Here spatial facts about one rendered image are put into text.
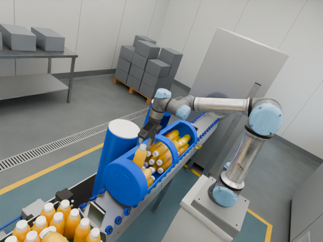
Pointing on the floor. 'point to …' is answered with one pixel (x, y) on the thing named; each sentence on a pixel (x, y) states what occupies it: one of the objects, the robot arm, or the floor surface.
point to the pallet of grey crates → (146, 67)
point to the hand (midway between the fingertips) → (143, 146)
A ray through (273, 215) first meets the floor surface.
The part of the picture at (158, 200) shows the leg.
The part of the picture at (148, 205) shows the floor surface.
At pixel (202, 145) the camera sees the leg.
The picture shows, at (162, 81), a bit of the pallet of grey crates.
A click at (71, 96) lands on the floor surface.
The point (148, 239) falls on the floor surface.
